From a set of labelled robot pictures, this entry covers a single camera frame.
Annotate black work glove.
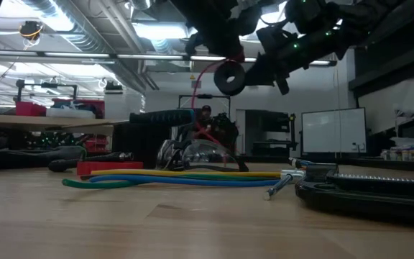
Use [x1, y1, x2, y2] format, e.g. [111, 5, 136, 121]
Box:
[0, 145, 88, 171]

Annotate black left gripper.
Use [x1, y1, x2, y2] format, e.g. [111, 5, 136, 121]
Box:
[170, 0, 265, 62]

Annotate black cabinet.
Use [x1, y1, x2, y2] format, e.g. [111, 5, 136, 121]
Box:
[244, 109, 298, 158]

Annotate red storage bin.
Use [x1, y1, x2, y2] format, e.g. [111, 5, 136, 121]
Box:
[14, 101, 47, 117]

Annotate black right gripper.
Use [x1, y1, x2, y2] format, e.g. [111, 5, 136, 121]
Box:
[244, 21, 337, 95]

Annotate white tray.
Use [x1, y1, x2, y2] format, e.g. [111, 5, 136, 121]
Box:
[45, 106, 97, 120]

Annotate yellow cord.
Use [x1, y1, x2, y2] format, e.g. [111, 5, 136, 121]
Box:
[91, 168, 283, 179]

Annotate long light bar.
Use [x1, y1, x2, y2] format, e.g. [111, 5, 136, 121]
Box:
[0, 49, 339, 68]

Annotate blue black handled screwdriver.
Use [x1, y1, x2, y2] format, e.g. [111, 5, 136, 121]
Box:
[128, 108, 196, 128]

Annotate black ratchet driver handle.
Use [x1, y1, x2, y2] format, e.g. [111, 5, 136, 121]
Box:
[47, 151, 135, 173]

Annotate whiteboard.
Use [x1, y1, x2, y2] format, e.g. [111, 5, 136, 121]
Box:
[300, 106, 368, 155]

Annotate person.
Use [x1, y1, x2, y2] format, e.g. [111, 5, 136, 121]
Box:
[192, 104, 217, 142]

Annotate red bit holder block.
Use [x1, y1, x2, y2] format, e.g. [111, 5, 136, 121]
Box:
[75, 160, 144, 177]

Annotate clear safety glasses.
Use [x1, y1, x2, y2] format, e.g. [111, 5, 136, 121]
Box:
[155, 139, 250, 173]

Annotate red cord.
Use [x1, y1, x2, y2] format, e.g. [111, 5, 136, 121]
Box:
[190, 50, 247, 168]

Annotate blue cord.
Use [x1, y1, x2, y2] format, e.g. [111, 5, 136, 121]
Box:
[88, 174, 282, 188]

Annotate green cord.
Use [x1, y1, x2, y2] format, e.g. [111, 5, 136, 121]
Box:
[61, 173, 282, 191]

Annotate black standing desk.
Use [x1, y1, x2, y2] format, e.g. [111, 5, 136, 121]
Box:
[350, 143, 414, 173]

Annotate ceiling cable reel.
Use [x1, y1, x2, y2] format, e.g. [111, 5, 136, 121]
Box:
[17, 20, 45, 48]

